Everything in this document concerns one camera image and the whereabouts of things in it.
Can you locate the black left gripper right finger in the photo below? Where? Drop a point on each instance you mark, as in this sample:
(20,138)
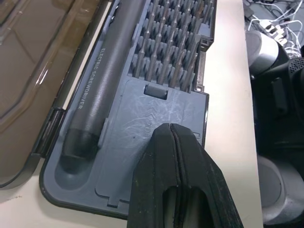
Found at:
(199,180)

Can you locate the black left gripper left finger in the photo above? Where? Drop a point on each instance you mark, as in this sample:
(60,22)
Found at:
(152,171)

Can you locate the grey screwdriver bit case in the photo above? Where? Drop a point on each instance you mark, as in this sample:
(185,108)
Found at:
(123,118)

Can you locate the steel screwdriver bit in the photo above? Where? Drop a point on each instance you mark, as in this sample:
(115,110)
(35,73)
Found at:
(177,74)
(190,71)
(165,71)
(139,64)
(153,69)

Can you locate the dark grey electric screwdriver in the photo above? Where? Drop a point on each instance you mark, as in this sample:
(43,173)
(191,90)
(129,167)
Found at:
(104,78)

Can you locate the smoky transparent case lid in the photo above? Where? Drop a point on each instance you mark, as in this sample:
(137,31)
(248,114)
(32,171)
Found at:
(35,59)

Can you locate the silver and black robot body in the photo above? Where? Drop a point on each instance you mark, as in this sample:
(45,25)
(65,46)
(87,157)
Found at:
(285,95)

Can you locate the white power strip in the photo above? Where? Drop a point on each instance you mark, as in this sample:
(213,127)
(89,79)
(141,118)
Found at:
(273,31)

